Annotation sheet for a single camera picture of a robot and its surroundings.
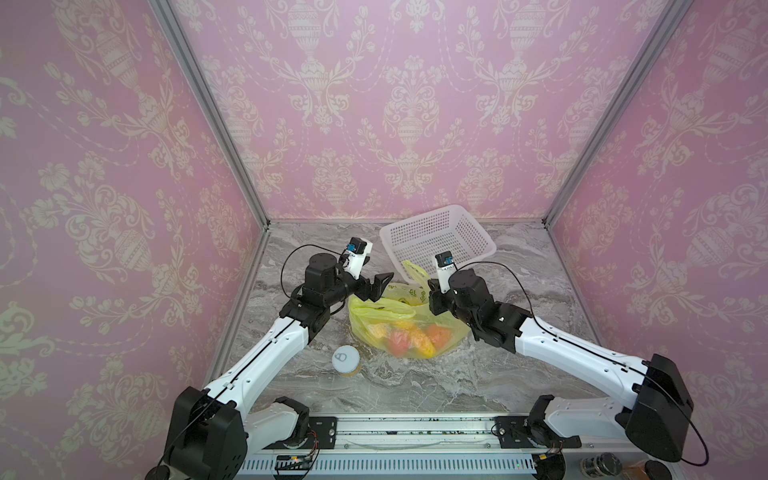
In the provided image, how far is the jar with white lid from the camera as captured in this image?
814 mm

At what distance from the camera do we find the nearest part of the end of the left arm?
1.96ft

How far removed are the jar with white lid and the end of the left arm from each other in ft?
0.70
